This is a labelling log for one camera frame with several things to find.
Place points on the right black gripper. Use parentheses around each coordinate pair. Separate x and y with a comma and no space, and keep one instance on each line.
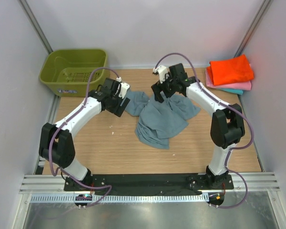
(157,88)

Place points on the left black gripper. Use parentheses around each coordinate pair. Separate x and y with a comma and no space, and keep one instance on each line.
(117,110)

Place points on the grey-blue t shirt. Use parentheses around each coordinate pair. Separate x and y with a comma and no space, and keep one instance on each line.
(158,122)

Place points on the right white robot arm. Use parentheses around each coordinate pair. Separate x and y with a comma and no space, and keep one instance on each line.
(227,125)

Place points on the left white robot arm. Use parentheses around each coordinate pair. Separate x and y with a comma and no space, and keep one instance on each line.
(56,143)

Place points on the orange folded t shirt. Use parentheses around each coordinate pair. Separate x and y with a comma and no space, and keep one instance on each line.
(235,70)

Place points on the olive green plastic basket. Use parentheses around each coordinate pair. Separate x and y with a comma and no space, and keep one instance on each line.
(66,72)

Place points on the teal folded t shirt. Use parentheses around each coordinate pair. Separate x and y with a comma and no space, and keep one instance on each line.
(233,91)

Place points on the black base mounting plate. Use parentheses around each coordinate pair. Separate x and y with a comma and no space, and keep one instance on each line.
(182,184)

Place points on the pink folded t shirt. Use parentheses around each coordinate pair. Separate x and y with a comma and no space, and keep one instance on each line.
(239,86)

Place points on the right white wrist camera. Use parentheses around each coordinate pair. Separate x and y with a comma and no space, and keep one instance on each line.
(162,72)

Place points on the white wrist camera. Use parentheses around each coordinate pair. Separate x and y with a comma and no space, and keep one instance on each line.
(162,72)
(123,89)

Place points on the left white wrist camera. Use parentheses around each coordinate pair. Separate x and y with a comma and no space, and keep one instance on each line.
(123,89)

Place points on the right corner aluminium post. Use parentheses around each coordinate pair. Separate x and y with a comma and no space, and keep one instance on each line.
(262,10)

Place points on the corner aluminium post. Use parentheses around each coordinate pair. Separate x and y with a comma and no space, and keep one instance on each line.
(262,10)
(36,26)

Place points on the white slotted cable duct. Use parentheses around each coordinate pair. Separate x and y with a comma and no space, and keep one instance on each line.
(84,198)

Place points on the aluminium frame rail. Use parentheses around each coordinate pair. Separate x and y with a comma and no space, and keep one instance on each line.
(251,181)

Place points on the left corner aluminium post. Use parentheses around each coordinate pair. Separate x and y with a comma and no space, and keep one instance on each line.
(36,26)

